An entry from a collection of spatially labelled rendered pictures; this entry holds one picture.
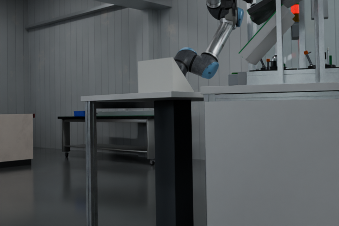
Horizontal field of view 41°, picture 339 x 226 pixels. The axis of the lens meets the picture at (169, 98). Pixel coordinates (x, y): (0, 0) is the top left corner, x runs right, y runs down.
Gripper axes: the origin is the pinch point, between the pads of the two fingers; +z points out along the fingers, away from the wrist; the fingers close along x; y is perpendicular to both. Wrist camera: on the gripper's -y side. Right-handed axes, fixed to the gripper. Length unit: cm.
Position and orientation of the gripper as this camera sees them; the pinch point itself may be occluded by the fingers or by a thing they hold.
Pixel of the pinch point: (235, 23)
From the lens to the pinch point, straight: 249.9
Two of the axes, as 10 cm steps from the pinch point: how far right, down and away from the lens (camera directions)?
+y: -9.6, 0.3, 2.6
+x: -2.6, -0.2, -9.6
